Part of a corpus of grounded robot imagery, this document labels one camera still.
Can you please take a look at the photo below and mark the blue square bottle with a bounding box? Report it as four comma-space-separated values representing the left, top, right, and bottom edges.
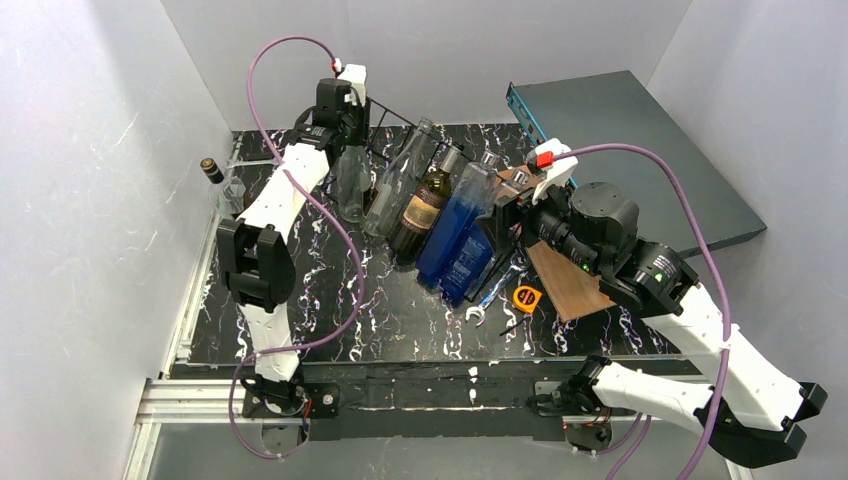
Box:
416, 149, 500, 290
440, 169, 529, 309

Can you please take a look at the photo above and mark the tall clear glass bottle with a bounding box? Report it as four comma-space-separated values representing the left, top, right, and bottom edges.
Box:
333, 146, 371, 223

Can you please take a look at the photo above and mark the green wine bottle tan label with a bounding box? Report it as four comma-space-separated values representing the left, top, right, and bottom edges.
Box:
389, 143, 465, 265

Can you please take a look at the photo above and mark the short clear glass bottle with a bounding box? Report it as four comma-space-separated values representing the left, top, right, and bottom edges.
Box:
363, 117, 433, 238

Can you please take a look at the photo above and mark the dark-capped clear bottle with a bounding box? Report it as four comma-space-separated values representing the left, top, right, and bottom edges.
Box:
200, 157, 248, 219

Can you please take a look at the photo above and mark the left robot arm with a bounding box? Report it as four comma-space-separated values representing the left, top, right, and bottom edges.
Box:
217, 77, 370, 415

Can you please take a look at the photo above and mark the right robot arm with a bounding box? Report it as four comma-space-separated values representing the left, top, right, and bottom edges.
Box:
476, 182, 828, 468

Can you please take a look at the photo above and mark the silver combination wrench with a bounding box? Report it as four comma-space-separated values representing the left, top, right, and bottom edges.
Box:
465, 263, 528, 327

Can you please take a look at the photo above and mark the yellow tape measure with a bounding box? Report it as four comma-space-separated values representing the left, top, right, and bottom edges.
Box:
512, 285, 543, 314

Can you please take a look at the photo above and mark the brown wooden board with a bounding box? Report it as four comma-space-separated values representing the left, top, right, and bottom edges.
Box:
498, 167, 615, 323

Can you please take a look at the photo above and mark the small wrench at back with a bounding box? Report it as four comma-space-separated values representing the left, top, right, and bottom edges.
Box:
228, 159, 278, 169

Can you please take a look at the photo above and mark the small black pen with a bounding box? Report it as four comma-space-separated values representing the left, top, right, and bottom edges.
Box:
499, 317, 531, 336

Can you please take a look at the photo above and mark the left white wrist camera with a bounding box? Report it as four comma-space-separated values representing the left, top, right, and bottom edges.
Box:
331, 57, 367, 107

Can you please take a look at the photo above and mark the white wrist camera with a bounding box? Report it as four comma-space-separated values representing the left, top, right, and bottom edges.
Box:
331, 57, 367, 107
525, 138, 578, 205

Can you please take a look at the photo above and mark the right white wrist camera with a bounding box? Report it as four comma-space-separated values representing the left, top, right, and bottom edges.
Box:
525, 138, 578, 205

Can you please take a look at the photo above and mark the black wire wine rack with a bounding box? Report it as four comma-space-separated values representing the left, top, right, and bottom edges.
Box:
360, 95, 541, 299

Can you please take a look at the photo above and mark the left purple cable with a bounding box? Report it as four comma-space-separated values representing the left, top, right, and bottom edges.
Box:
227, 35, 367, 462

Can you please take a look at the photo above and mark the blue-faced network switch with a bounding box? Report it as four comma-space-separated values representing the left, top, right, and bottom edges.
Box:
506, 71, 767, 257

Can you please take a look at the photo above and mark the aluminium frame rail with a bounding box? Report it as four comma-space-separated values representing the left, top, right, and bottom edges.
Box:
122, 357, 753, 480

